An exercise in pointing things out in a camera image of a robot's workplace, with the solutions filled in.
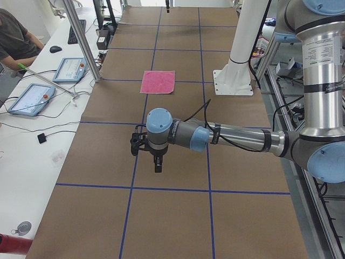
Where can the small black box device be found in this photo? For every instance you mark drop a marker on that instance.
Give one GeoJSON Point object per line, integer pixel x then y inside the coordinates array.
{"type": "Point", "coordinates": [103, 39]}

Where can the aluminium frame post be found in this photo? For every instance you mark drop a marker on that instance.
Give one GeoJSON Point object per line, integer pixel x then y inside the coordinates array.
{"type": "Point", "coordinates": [82, 40]}

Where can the thin metal rod green tip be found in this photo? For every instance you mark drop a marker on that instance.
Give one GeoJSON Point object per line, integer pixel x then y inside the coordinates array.
{"type": "Point", "coordinates": [20, 65]}

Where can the small black square puck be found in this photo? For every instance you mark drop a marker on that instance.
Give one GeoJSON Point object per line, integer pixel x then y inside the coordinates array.
{"type": "Point", "coordinates": [41, 138]}

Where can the teach pendant tablet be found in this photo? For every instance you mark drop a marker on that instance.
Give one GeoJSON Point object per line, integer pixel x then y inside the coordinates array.
{"type": "Point", "coordinates": [32, 100]}
{"type": "Point", "coordinates": [70, 70]}

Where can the black monitor with stand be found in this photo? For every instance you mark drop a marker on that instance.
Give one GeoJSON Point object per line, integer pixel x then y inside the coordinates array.
{"type": "Point", "coordinates": [99, 7]}

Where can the red cylinder object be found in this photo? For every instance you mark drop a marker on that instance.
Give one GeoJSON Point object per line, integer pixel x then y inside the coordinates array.
{"type": "Point", "coordinates": [15, 245]}

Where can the near teach pendant tablet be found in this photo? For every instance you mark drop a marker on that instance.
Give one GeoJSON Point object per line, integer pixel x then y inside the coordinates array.
{"type": "Point", "coordinates": [32, 100]}

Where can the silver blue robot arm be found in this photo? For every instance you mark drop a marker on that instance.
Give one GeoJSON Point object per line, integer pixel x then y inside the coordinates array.
{"type": "Point", "coordinates": [298, 19]}

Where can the black computer mouse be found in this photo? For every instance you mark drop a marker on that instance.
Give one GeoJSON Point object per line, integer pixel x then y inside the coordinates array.
{"type": "Point", "coordinates": [54, 49]}

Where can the far teach pendant tablet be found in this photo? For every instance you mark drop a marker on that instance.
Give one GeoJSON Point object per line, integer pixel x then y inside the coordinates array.
{"type": "Point", "coordinates": [70, 70]}

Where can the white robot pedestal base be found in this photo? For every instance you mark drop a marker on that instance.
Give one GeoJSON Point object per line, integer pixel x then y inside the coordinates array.
{"type": "Point", "coordinates": [234, 78]}

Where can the aluminium side frame rail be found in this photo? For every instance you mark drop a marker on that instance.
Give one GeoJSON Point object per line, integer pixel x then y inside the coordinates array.
{"type": "Point", "coordinates": [306, 78]}

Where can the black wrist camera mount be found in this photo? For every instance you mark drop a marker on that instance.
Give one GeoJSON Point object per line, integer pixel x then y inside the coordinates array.
{"type": "Point", "coordinates": [138, 143]}

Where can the pink and grey towel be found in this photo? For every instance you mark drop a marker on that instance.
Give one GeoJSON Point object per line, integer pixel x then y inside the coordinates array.
{"type": "Point", "coordinates": [158, 82]}

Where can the seated person in grey shirt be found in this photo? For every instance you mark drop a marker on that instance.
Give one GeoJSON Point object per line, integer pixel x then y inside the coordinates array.
{"type": "Point", "coordinates": [18, 44]}

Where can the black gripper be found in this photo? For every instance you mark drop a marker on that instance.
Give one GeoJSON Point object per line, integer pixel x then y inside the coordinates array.
{"type": "Point", "coordinates": [157, 152]}

